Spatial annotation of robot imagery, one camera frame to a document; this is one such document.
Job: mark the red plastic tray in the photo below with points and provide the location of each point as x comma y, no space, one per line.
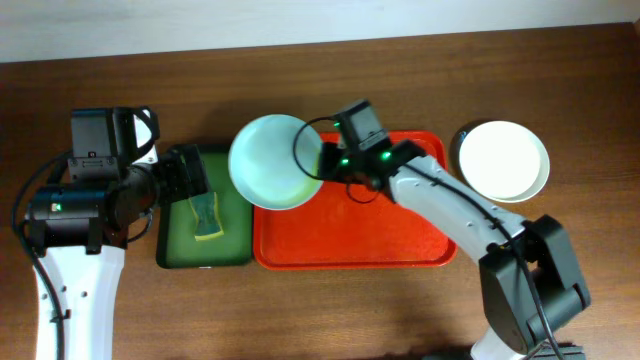
347,228

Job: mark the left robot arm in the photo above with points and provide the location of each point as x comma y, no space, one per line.
76,227

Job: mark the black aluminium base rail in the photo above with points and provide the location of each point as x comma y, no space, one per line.
569,352

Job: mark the light blue plate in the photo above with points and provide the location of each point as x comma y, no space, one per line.
273,161

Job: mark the green yellow sponge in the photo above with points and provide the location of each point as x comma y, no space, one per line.
205,208

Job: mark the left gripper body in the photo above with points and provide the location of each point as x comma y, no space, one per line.
189,173

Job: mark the white plate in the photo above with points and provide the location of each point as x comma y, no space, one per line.
503,161

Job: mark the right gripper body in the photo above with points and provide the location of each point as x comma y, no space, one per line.
342,163

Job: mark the dark green tray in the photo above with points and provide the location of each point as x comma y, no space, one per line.
177,246

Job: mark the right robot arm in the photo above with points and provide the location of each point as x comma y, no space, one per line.
531,281

